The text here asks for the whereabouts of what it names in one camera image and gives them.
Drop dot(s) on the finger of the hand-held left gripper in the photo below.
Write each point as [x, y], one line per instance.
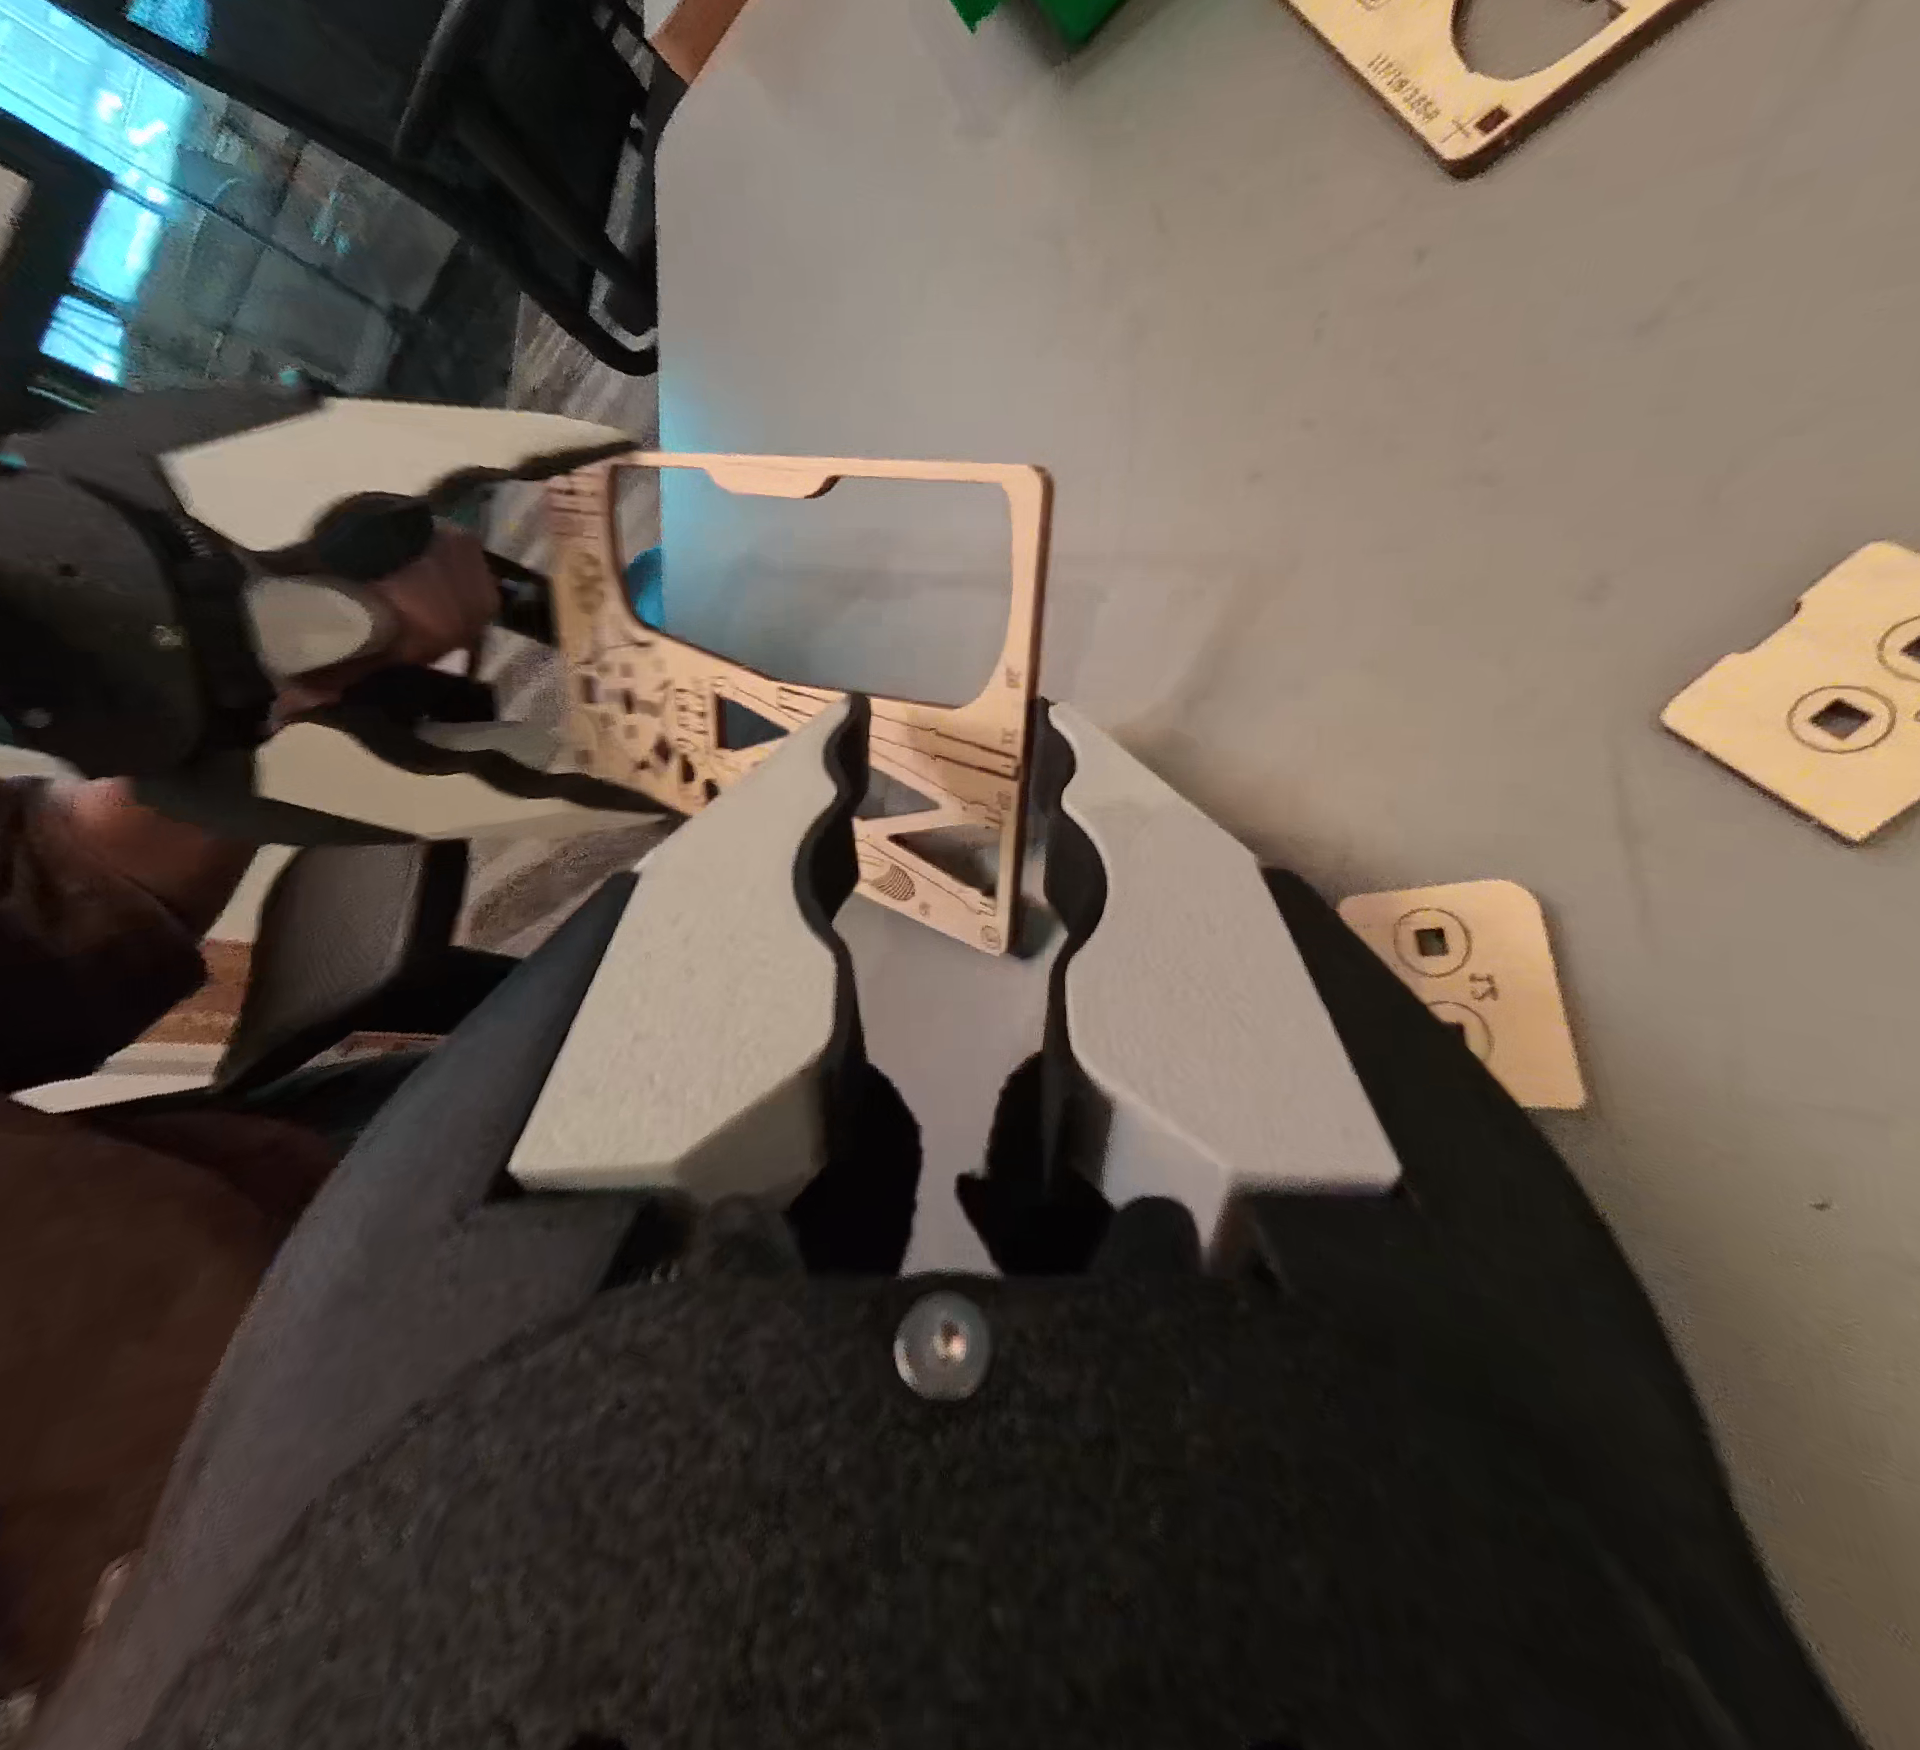
[331, 461]
[390, 791]

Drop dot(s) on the wooden frame sheet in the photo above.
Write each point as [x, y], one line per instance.
[631, 701]

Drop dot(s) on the grey desk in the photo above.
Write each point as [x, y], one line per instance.
[1350, 430]

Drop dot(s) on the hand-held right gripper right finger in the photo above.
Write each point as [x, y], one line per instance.
[1214, 1000]

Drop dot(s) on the small wooden piece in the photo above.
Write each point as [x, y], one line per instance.
[1531, 1044]
[1771, 774]

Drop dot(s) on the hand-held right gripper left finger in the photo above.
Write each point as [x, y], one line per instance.
[691, 1000]

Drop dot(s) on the black office chair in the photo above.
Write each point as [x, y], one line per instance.
[511, 54]

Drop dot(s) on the person's left hand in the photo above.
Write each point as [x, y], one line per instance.
[443, 611]

